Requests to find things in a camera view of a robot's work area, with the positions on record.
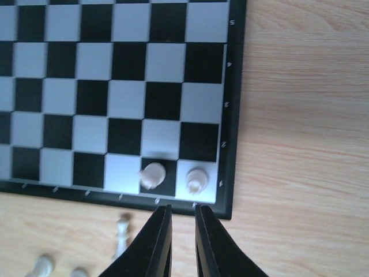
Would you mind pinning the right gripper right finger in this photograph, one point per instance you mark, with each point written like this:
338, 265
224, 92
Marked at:
217, 252

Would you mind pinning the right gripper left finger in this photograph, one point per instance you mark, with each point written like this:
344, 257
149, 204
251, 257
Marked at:
150, 253

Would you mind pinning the white bishop piece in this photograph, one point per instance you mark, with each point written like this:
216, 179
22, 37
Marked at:
79, 272

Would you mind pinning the white rook piece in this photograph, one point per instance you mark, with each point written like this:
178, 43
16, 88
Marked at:
197, 180

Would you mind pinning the white knight piece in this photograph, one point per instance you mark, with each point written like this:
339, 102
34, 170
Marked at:
152, 175

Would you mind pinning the white standing king piece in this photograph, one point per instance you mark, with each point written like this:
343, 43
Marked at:
122, 236

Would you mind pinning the white lying queen piece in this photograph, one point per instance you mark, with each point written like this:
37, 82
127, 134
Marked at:
44, 266

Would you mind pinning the black and grey chessboard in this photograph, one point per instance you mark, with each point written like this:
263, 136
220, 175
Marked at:
94, 91

